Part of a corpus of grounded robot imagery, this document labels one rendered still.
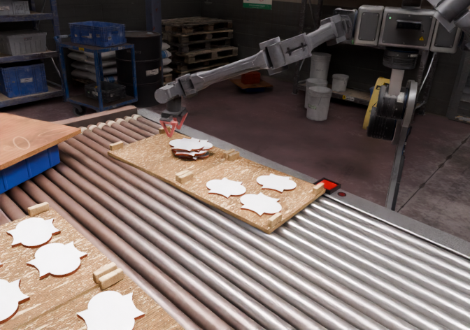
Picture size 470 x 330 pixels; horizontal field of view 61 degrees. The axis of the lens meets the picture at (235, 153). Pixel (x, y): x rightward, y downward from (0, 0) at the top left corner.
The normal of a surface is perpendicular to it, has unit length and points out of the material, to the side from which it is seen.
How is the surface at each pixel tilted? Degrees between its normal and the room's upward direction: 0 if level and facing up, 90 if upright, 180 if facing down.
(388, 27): 90
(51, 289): 0
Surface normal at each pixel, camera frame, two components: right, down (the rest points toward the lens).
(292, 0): -0.65, 0.29
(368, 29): -0.36, 0.37
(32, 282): 0.04, -0.91
